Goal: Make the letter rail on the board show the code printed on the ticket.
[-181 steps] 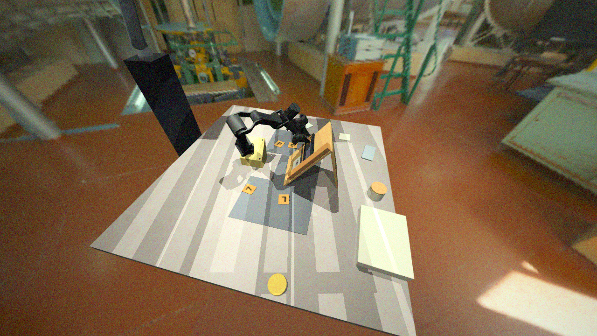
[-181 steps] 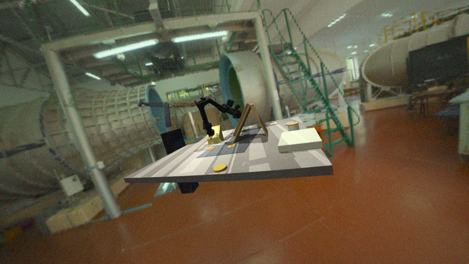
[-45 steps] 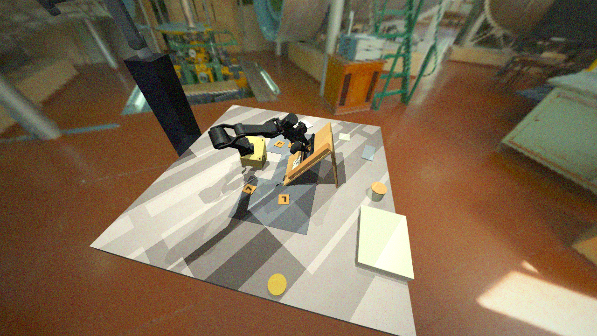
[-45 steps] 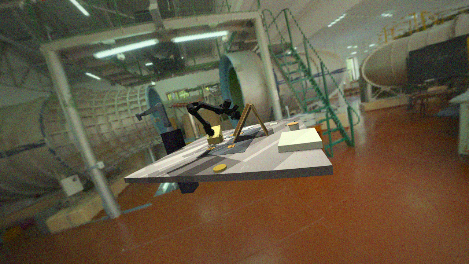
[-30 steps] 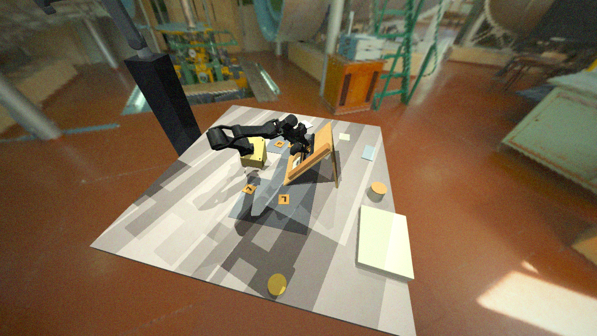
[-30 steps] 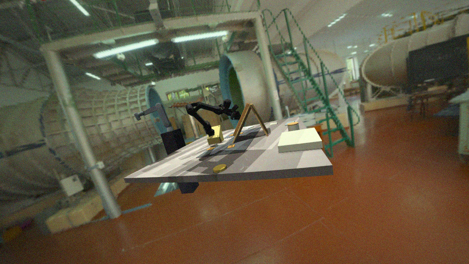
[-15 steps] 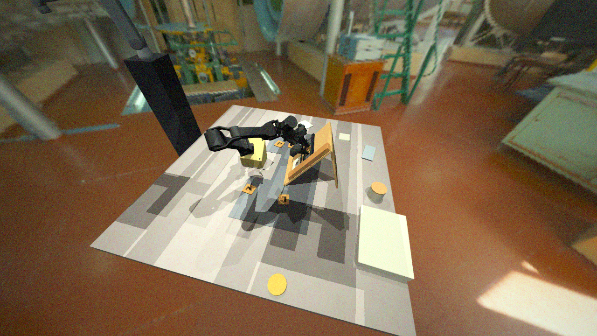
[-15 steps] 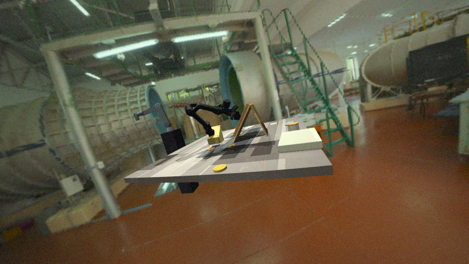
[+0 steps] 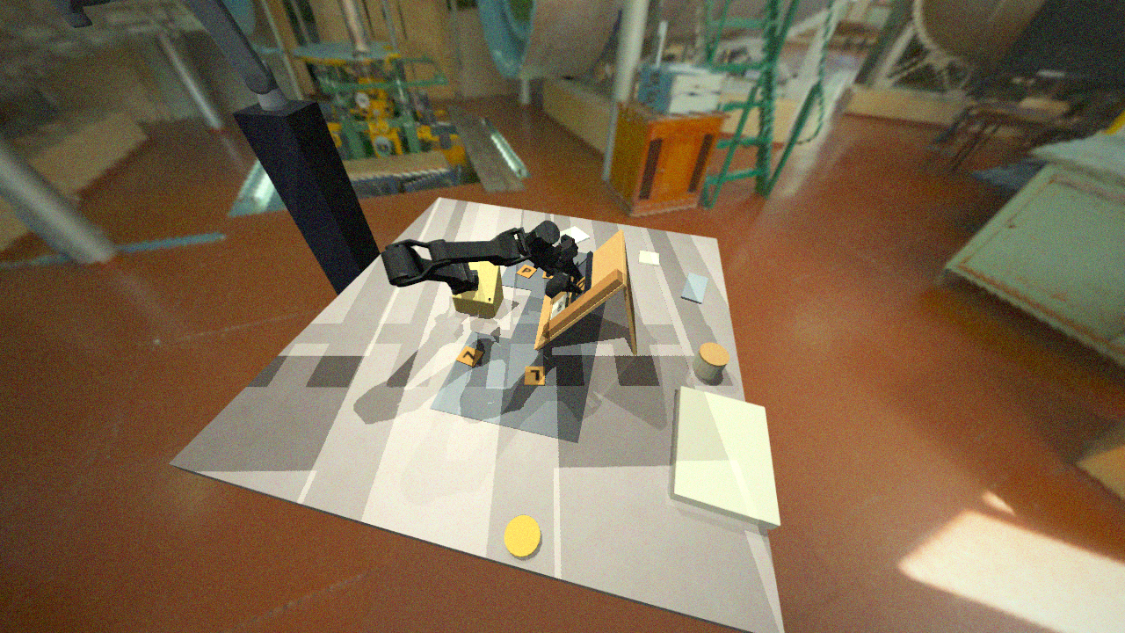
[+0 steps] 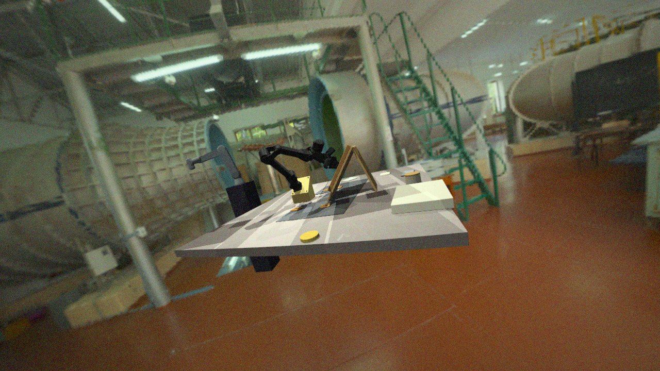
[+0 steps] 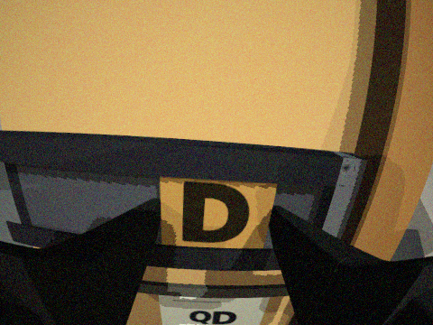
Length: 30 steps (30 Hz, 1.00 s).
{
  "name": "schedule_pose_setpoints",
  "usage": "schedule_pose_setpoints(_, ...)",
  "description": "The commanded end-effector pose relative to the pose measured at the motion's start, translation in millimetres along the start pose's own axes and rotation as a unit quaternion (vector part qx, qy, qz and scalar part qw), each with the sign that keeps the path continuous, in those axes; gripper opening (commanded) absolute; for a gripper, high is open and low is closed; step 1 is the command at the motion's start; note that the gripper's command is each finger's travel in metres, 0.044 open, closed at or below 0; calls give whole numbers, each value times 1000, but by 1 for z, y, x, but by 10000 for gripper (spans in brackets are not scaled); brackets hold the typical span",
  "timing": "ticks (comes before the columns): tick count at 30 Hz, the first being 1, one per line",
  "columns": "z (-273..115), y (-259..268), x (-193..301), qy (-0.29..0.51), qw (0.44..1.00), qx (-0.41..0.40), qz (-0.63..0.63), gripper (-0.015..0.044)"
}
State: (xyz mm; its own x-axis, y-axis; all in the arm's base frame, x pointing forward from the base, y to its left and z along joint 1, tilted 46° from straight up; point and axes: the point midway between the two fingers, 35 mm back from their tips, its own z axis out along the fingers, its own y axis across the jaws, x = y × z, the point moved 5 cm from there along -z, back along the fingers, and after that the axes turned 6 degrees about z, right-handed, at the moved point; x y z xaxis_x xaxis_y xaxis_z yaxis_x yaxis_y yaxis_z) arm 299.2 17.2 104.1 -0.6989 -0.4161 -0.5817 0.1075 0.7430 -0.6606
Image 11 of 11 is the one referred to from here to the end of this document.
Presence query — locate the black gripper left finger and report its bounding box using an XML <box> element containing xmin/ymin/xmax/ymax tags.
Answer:
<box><xmin>0</xmin><ymin>198</ymin><xmax>161</xmax><ymax>325</ymax></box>

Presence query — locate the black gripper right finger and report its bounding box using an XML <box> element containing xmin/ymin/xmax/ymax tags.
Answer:
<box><xmin>268</xmin><ymin>206</ymin><xmax>433</xmax><ymax>325</ymax></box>

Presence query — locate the tan tile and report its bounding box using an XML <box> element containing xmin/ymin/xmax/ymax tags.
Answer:
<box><xmin>160</xmin><ymin>177</ymin><xmax>278</xmax><ymax>249</ymax></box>

